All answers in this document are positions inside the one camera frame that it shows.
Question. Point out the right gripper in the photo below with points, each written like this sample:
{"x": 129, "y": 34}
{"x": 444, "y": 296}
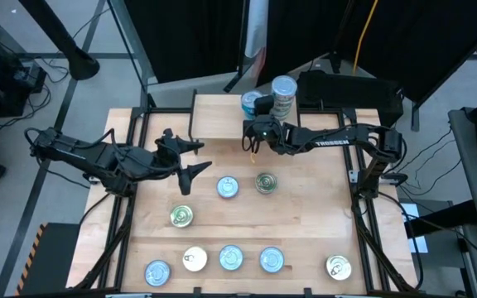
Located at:
{"x": 267, "y": 134}

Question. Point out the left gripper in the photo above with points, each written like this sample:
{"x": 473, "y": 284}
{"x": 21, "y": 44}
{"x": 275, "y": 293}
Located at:
{"x": 160, "y": 163}

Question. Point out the blue tuna can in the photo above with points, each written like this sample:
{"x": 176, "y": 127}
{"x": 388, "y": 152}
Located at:
{"x": 231, "y": 257}
{"x": 249, "y": 101}
{"x": 227, "y": 187}

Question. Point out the green white label can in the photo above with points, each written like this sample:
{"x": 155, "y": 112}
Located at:
{"x": 285, "y": 117}
{"x": 285, "y": 109}
{"x": 284, "y": 87}

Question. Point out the red albacore tuna can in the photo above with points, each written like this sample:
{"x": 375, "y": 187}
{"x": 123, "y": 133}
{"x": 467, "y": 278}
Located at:
{"x": 157, "y": 273}
{"x": 271, "y": 260}

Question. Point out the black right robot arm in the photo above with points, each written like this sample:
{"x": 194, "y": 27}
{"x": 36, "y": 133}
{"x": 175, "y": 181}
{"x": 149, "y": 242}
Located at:
{"x": 338, "y": 140}

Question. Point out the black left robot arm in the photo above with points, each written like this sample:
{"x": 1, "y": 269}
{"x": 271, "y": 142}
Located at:
{"x": 97, "y": 159}

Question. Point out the wooden shelf board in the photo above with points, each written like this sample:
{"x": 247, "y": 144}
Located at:
{"x": 218, "y": 116}

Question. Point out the yellow tag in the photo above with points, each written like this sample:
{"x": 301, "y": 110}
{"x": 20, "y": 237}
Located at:
{"x": 253, "y": 157}

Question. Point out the white pole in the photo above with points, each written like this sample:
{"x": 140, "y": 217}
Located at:
{"x": 257, "y": 25}

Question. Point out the black backdrop curtain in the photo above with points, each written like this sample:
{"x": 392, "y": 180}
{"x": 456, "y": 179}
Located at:
{"x": 189, "y": 37}

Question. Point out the black stand pole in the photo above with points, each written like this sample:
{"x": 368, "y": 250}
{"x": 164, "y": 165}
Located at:
{"x": 73, "y": 54}

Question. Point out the black hazard-striped mat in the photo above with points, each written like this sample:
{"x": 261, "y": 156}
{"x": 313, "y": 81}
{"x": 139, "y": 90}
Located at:
{"x": 52, "y": 260}

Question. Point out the black table frame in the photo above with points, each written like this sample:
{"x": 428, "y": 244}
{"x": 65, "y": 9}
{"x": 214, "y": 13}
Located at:
{"x": 164, "y": 111}

